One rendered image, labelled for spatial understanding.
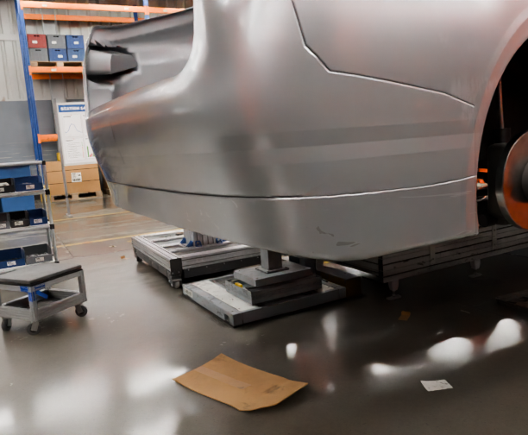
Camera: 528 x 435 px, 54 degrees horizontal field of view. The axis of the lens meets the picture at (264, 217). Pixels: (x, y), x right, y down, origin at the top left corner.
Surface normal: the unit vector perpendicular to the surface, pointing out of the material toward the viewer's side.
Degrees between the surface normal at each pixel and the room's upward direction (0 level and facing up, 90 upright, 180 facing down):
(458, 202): 90
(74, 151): 90
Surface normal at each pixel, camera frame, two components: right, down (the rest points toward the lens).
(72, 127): 0.45, 0.10
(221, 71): -0.54, 0.16
